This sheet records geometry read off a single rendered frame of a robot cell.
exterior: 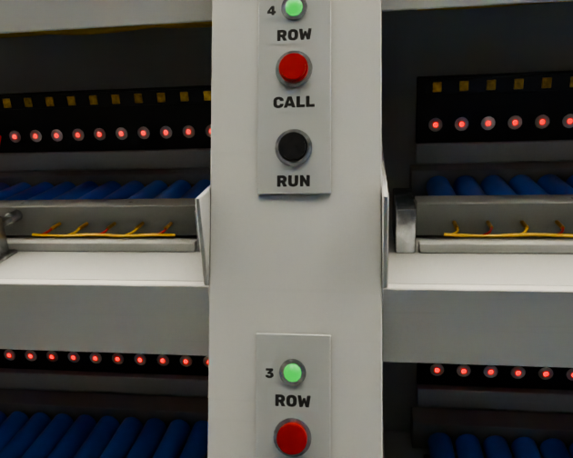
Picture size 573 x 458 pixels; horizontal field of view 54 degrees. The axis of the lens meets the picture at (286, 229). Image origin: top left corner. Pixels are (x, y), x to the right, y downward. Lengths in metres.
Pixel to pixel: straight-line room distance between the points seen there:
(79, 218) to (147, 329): 0.11
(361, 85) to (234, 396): 0.18
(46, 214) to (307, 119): 0.21
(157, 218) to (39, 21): 0.14
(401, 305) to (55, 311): 0.20
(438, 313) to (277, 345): 0.09
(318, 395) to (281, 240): 0.08
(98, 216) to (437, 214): 0.23
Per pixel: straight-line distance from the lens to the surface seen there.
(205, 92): 0.49
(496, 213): 0.37
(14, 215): 0.43
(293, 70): 0.31
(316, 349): 0.30
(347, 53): 0.32
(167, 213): 0.39
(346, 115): 0.31
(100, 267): 0.36
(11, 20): 0.41
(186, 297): 0.32
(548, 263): 0.35
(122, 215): 0.40
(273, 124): 0.31
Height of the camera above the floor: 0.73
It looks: 2 degrees up
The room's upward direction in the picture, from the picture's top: straight up
